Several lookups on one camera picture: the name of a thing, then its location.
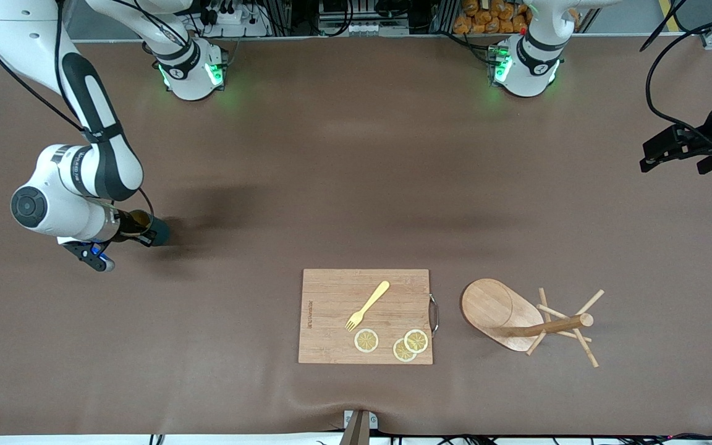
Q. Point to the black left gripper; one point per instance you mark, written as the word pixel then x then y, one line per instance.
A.
pixel 710 129

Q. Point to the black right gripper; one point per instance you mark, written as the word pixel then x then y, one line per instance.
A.
pixel 135 224

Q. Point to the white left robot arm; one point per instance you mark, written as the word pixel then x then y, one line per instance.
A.
pixel 532 68

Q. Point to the wooden mug tree rack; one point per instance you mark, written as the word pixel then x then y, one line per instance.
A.
pixel 486 306

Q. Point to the brown table cover mat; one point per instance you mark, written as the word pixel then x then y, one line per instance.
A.
pixel 207 346

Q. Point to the wooden cutting board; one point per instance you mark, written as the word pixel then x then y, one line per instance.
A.
pixel 331 334

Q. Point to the yellow plastic fork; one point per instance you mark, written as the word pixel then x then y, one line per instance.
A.
pixel 368 304

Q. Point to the white power strip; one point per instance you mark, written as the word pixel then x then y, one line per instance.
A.
pixel 232 17

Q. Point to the bag of oranges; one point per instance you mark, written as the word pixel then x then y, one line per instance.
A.
pixel 492 21

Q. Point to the lemon slice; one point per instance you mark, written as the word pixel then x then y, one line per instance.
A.
pixel 416 340
pixel 400 354
pixel 366 340

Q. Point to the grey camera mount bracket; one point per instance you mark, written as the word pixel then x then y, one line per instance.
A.
pixel 359 429

